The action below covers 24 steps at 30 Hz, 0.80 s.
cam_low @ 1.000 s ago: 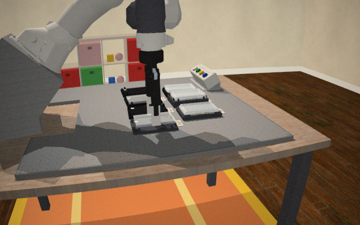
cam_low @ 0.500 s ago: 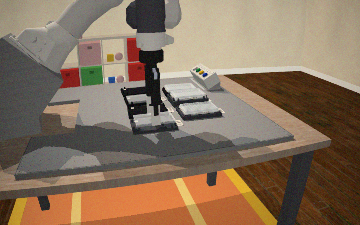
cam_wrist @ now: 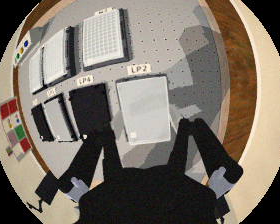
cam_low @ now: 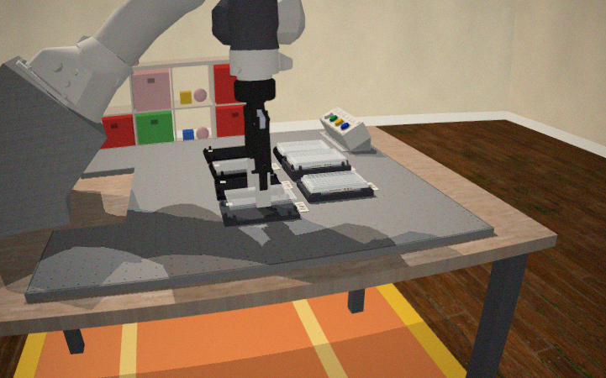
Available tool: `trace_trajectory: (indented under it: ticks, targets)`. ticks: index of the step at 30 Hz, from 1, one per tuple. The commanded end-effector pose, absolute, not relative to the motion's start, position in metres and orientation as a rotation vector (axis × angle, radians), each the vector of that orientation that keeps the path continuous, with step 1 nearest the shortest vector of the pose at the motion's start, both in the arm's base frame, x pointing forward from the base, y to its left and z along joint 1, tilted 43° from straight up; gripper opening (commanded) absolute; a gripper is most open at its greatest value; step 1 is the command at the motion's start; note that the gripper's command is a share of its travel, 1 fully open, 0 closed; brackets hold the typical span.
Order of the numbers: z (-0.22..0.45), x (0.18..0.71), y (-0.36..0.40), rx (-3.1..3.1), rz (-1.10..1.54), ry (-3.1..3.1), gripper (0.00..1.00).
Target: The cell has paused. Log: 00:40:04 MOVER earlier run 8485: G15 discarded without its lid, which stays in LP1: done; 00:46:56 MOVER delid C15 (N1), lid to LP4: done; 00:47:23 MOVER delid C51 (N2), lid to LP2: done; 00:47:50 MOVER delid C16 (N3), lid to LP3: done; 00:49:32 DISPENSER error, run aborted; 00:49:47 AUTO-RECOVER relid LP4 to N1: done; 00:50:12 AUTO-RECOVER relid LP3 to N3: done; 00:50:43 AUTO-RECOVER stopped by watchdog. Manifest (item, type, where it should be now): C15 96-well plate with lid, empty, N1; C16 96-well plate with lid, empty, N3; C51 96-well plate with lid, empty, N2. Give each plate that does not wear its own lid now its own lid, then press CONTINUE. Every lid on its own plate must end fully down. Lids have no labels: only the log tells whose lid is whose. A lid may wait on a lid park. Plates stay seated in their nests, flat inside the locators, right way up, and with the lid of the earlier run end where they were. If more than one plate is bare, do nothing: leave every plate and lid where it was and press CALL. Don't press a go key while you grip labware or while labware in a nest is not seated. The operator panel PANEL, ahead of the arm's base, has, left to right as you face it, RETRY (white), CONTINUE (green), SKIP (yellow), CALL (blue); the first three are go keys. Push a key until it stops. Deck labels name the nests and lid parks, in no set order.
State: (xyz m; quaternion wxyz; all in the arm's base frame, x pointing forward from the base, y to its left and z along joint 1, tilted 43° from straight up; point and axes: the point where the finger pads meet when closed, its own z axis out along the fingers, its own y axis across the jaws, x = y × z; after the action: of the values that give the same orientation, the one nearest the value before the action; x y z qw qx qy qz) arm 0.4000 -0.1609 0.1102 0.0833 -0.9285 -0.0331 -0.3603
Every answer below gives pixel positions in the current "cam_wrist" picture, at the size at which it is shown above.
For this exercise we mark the white control panel with four buttons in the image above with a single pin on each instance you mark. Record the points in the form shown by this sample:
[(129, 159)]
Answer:
[(29, 43)]

